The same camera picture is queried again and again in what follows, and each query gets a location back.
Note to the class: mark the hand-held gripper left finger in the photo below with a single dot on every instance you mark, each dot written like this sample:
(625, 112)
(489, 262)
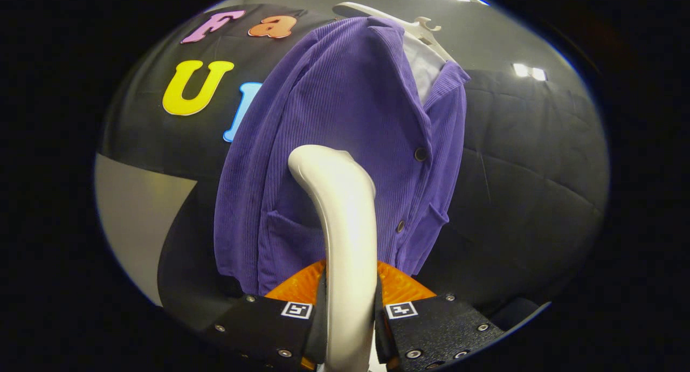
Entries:
(269, 329)

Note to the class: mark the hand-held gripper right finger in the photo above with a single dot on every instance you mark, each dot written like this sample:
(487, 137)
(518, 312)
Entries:
(431, 329)

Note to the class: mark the white garment steamer head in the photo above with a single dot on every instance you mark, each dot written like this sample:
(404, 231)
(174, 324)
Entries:
(345, 226)

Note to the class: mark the white shirt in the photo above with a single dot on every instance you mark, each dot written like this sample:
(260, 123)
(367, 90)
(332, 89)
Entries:
(423, 64)

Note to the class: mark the white clothes hanger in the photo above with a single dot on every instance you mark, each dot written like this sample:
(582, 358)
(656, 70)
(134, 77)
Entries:
(426, 29)

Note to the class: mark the grey cabinet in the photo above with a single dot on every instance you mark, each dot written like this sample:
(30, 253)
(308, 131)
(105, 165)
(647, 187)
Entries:
(135, 215)

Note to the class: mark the black backdrop cloth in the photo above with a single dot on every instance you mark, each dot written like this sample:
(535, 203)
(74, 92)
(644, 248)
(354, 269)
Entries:
(528, 172)

